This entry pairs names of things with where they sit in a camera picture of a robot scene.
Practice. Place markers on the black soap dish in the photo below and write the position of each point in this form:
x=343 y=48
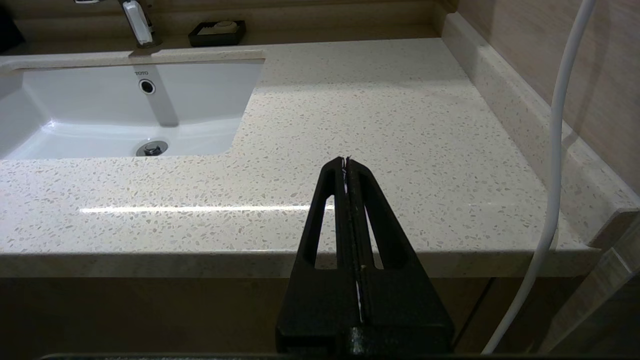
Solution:
x=200 y=39

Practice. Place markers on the chrome sink drain plug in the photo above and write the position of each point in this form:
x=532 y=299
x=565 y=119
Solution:
x=152 y=148

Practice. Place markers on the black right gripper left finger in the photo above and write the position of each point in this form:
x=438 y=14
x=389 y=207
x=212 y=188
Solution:
x=320 y=305

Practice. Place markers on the beige soap bar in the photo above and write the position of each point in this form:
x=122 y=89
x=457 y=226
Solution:
x=220 y=27

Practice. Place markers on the chrome faucet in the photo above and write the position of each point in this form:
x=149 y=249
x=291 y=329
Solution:
x=137 y=22

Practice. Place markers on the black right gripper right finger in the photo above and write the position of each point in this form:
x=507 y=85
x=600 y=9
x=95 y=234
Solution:
x=405 y=310

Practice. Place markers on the white ceramic sink basin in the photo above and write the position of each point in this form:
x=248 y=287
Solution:
x=90 y=115

